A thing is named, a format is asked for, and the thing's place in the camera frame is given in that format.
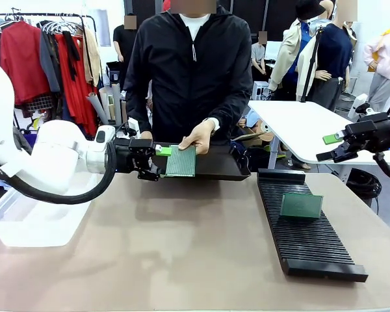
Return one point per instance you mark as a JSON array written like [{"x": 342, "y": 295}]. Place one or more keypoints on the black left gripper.
[{"x": 133, "y": 156}]

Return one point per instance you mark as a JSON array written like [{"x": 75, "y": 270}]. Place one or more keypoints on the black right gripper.
[{"x": 373, "y": 135}]

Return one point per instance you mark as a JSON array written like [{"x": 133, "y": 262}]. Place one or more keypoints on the green PCB board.
[
  {"x": 300, "y": 206},
  {"x": 181, "y": 162}
]

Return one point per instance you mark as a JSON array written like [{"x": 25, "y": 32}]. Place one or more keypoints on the black plastic tray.
[{"x": 221, "y": 162}]

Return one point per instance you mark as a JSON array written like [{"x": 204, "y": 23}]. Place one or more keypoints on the person's right forearm black sleeve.
[{"x": 139, "y": 110}]

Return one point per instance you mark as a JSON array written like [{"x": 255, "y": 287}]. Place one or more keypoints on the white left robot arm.
[{"x": 52, "y": 146}]

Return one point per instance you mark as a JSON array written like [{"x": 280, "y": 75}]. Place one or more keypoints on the person's left forearm black sleeve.
[{"x": 234, "y": 107}]

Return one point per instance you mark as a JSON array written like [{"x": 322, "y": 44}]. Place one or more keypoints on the person's right hand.
[{"x": 146, "y": 135}]

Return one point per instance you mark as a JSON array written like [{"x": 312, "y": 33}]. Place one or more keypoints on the person's left hand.
[{"x": 201, "y": 138}]

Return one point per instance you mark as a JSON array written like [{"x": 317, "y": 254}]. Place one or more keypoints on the white table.
[{"x": 299, "y": 130}]

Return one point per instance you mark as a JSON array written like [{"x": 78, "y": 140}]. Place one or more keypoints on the white desk device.
[{"x": 357, "y": 105}]

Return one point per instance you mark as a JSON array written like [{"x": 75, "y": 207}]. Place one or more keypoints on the white wristwatch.
[{"x": 216, "y": 125}]

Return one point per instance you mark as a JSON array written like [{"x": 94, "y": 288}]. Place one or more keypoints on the beige paper roll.
[{"x": 116, "y": 104}]

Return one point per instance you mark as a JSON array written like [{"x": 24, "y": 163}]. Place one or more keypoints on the grey paper roll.
[{"x": 97, "y": 109}]

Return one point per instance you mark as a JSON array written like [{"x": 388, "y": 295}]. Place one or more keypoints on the cardboard box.
[{"x": 253, "y": 136}]

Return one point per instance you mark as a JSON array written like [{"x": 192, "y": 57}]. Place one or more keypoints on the mannequin navy top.
[{"x": 334, "y": 58}]

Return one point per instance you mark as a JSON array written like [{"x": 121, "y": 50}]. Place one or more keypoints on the person torso black jacket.
[{"x": 188, "y": 71}]

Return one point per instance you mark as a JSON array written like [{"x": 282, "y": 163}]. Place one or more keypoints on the black slotted PCB rack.
[{"x": 308, "y": 240}]

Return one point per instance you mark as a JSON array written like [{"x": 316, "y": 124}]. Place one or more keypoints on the mannequin beige coat black hat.
[{"x": 295, "y": 55}]

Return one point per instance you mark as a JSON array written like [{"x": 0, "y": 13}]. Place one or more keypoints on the black stool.
[{"x": 113, "y": 73}]

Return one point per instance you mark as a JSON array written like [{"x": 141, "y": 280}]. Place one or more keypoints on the mannequin pink jacket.
[{"x": 385, "y": 58}]

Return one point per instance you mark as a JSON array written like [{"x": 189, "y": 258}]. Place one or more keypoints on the red dress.
[{"x": 78, "y": 94}]

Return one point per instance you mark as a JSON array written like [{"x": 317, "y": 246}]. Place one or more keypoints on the seated person grey shirt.
[{"x": 258, "y": 55}]

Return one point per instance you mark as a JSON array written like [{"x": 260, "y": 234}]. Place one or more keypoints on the beige garment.
[{"x": 92, "y": 58}]

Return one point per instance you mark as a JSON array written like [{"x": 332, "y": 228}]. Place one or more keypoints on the standing person in black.
[{"x": 120, "y": 42}]

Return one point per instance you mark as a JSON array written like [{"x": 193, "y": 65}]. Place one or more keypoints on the plaid skirt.
[{"x": 39, "y": 104}]

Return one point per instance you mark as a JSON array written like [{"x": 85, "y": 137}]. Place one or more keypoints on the clear plastic box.
[{"x": 35, "y": 221}]

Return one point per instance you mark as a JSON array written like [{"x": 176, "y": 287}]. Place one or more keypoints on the black scarf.
[{"x": 72, "y": 55}]

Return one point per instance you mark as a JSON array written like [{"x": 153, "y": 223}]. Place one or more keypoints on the dark grey garment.
[{"x": 48, "y": 61}]

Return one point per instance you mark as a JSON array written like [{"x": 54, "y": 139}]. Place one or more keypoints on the red jacket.
[{"x": 24, "y": 61}]

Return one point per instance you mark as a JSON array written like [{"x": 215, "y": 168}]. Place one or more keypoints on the black metal clothes rack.
[{"x": 45, "y": 15}]

